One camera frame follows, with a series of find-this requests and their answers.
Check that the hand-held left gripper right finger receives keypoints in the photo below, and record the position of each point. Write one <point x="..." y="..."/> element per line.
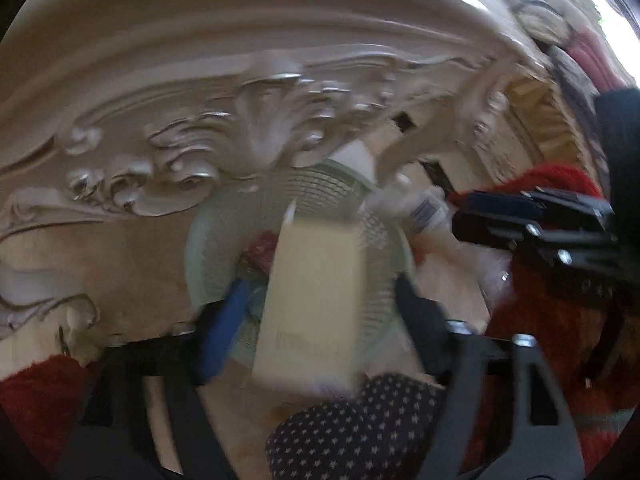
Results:
<point x="417" y="312"/>

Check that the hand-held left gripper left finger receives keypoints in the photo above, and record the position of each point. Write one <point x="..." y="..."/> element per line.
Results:
<point x="225" y="325"/>

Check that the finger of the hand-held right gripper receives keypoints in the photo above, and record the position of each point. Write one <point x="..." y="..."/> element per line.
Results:
<point x="500" y="205"/>
<point x="500" y="235"/>

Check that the cream paper carton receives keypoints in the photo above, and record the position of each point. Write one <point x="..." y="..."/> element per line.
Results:
<point x="310" y="300"/>

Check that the pale green mesh wastebasket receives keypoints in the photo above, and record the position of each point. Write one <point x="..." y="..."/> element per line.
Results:
<point x="345" y="195"/>

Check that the white plastic bottle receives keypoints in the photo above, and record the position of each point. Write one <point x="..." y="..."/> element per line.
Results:
<point x="425" y="210"/>

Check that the red crumpled wrapper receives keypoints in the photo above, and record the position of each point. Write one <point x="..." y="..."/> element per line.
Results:
<point x="260" y="255"/>

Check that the pink cloth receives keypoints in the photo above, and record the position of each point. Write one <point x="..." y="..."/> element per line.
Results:
<point x="595" y="55"/>

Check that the red fleece clothing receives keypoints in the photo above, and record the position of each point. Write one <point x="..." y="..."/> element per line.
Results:
<point x="35" y="400"/>
<point x="530" y="330"/>

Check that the dark star-patterned cloth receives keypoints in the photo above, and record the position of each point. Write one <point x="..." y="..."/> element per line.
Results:
<point x="350" y="425"/>

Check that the cream carved table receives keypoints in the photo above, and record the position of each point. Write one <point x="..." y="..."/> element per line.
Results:
<point x="150" y="85"/>

